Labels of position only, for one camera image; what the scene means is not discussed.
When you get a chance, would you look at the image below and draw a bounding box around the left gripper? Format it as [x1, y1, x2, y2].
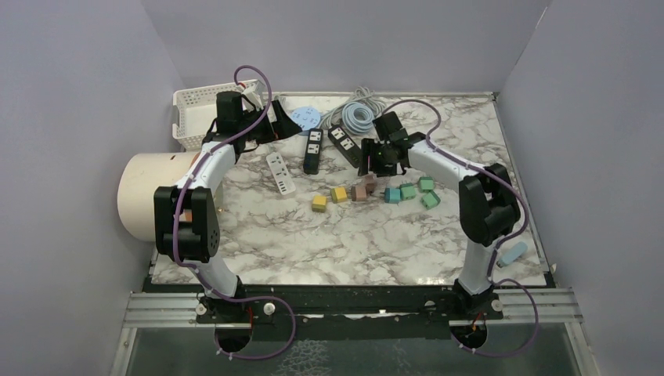
[236, 99, 301, 144]

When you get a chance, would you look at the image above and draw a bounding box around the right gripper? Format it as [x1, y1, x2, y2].
[358, 138, 397, 178]

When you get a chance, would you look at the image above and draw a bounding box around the blue round power socket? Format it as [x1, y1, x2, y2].
[290, 107, 321, 132]

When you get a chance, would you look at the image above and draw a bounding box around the teal plug adapter round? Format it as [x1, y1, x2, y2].
[383, 187, 402, 204]

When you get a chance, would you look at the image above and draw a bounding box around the pink plug adapter round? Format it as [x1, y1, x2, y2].
[350, 185, 369, 202]

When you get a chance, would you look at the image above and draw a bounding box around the black power strip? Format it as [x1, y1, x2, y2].
[328, 125, 362, 168]
[303, 128, 323, 175]

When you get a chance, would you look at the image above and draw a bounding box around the yellow plug adapter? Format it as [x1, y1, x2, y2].
[311, 195, 327, 212]
[330, 186, 348, 204]

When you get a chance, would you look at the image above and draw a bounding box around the white power strip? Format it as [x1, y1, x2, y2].
[265, 152, 296, 196]

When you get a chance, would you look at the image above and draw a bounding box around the green plug adapter white strip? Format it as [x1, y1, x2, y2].
[420, 190, 441, 210]

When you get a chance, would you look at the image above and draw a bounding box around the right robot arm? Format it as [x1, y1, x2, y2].
[358, 111, 521, 319]

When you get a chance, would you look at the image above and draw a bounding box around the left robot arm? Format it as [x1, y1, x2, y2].
[153, 92, 301, 322]

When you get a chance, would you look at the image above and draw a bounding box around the white plastic basket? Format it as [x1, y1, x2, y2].
[171, 82, 242, 152]

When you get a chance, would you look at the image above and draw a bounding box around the cream cylinder container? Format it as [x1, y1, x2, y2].
[117, 152, 198, 242]

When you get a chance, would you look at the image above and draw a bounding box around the light blue small device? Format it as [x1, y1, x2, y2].
[496, 241, 529, 268]

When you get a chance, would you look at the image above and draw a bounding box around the coiled blue cable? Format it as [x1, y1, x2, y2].
[339, 101, 388, 137]

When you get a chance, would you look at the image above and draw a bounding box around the grey cable right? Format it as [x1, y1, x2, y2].
[350, 85, 388, 113]

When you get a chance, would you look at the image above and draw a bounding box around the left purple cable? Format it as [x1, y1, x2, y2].
[171, 64, 298, 363]

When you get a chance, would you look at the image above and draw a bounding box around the purple cable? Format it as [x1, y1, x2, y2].
[381, 99, 540, 360]
[171, 64, 298, 363]

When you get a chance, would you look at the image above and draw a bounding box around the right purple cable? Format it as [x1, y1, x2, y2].
[381, 99, 540, 360]

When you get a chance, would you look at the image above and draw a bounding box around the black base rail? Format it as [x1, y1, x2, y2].
[127, 284, 503, 345]

